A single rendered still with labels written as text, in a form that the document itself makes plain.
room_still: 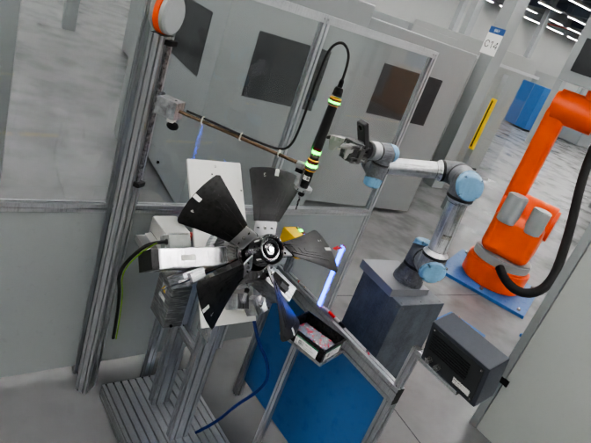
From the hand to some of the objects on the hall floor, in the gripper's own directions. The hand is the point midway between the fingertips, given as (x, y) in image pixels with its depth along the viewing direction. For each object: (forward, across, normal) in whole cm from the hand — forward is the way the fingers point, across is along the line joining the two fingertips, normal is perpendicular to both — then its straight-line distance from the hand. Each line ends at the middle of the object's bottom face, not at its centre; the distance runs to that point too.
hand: (334, 140), depth 199 cm
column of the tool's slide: (+48, +59, -166) cm, 183 cm away
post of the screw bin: (-11, -11, -166) cm, 167 cm away
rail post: (-29, -53, -166) cm, 177 cm away
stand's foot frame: (+20, +20, -166) cm, 169 cm away
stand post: (+20, +33, -166) cm, 171 cm away
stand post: (+20, +10, -166) cm, 168 cm away
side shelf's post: (+18, +55, -166) cm, 176 cm away
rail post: (-29, +33, -166) cm, 172 cm away
